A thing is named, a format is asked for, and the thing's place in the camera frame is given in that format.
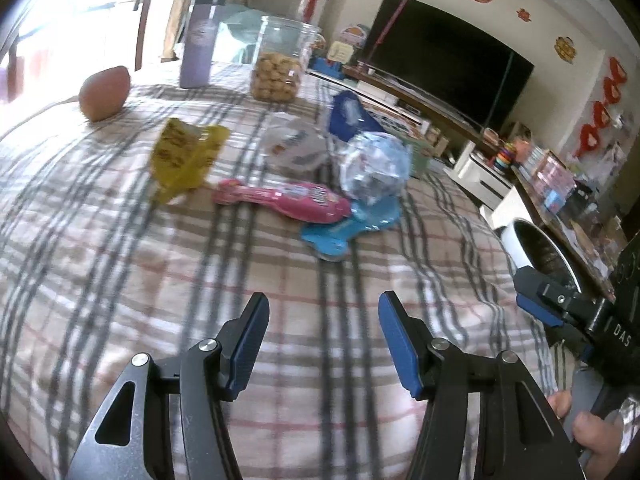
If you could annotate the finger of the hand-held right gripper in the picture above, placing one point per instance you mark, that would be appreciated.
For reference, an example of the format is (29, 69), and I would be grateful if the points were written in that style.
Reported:
(530, 277)
(537, 310)

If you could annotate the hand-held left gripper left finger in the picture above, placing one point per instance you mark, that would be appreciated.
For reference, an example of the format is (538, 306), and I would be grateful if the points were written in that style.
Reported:
(247, 355)

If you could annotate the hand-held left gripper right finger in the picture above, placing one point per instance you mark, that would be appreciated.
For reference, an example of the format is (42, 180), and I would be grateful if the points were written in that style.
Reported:
(400, 345)

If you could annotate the white and black trash bin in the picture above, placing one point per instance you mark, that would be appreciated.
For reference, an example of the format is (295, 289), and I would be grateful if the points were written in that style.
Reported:
(515, 245)

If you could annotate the pink snack wrapper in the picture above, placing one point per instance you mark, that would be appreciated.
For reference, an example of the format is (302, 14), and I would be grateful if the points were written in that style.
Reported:
(295, 200)

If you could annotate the white cartoon plastic bag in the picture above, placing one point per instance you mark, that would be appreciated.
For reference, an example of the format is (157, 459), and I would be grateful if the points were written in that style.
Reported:
(292, 142)

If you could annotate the person's right hand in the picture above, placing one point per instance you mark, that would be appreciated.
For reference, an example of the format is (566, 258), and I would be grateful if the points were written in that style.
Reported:
(597, 430)

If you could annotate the marble top coffee table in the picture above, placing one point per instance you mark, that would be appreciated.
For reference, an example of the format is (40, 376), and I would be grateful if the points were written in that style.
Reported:
(505, 210)

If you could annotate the small light blue toy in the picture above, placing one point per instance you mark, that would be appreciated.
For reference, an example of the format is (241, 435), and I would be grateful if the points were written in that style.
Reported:
(553, 200)

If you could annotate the pink plastic box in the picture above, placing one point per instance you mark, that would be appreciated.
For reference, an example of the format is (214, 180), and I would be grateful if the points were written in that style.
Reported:
(552, 175)

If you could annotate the white television stand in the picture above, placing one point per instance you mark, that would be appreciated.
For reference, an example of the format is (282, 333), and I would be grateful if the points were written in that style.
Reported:
(480, 175)

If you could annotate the light blue wrapper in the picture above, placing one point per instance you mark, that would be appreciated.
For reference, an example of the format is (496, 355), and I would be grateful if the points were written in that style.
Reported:
(340, 232)

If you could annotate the toy burger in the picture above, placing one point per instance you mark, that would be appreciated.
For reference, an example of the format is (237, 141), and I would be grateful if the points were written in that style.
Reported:
(491, 135)

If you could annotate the wooden shelf toy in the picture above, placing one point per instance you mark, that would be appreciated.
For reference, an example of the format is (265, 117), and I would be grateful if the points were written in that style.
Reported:
(432, 139)

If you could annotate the crumpled clear plastic bag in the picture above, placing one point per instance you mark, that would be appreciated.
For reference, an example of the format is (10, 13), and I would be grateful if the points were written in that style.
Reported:
(375, 165)

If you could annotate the colourful flat game box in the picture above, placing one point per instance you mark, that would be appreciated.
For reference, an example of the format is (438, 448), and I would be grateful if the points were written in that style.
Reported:
(400, 117)

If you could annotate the yellow snack wrapper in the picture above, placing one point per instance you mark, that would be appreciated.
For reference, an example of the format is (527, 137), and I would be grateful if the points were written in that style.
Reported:
(182, 155)

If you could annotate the black flat television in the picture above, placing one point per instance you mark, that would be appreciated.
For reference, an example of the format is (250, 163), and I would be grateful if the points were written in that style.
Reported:
(450, 60)

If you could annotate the clear cookie jar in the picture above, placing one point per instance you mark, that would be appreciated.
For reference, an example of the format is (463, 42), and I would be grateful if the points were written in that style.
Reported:
(275, 75)

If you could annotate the blue toy set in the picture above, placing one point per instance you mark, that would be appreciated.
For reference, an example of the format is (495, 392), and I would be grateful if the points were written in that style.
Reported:
(327, 67)

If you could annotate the yellow green toy clock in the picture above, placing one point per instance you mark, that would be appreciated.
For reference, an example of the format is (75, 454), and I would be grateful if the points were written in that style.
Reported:
(340, 52)

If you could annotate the red apple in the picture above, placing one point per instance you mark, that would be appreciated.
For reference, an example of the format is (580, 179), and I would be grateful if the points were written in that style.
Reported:
(105, 92)

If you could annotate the pink arched toy sign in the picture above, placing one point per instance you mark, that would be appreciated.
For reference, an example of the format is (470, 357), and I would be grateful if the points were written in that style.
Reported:
(355, 35)

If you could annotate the purple water bottle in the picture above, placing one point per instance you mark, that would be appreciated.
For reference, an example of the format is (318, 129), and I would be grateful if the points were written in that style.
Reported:
(197, 45)

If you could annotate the sliding glass balcony door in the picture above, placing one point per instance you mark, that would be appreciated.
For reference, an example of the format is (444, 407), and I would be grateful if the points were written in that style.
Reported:
(142, 20)

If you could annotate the yellow figure wall sticker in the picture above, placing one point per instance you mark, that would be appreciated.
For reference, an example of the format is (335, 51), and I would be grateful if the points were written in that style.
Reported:
(564, 49)

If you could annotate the small red wall sticker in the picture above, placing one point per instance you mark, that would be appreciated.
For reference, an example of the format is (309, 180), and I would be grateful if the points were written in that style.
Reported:
(523, 14)

